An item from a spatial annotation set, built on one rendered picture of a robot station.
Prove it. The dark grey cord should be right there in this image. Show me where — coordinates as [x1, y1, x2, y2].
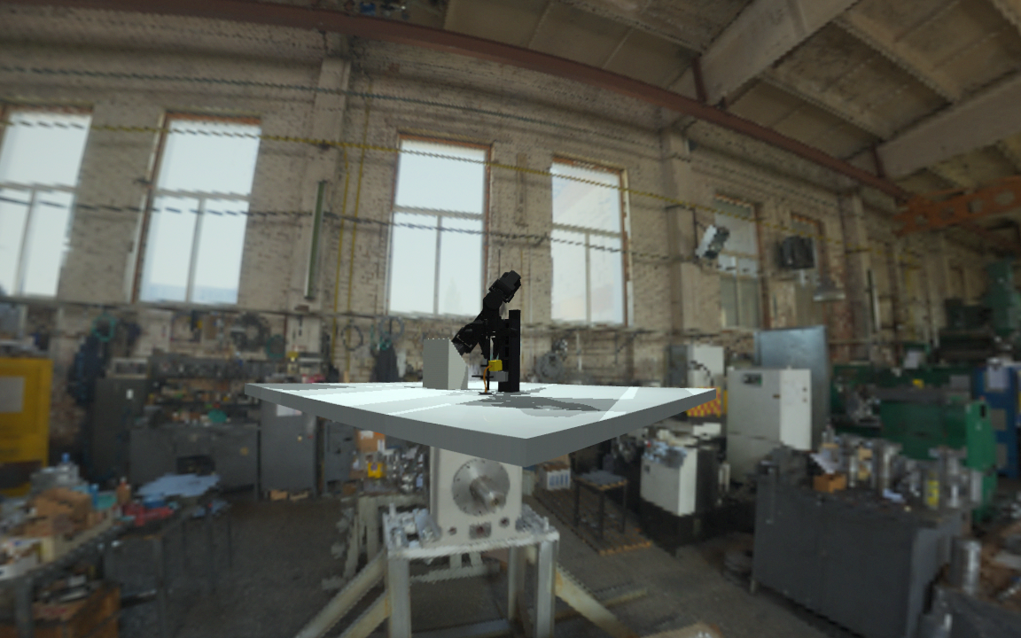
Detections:
[472, 371, 508, 383]

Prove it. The dark grey power strip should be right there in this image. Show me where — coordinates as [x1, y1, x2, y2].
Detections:
[498, 309, 520, 393]

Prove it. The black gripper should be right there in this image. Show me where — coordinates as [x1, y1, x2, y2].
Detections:
[464, 312, 518, 359]

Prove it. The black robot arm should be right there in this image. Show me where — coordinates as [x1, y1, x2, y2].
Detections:
[451, 269, 521, 356]

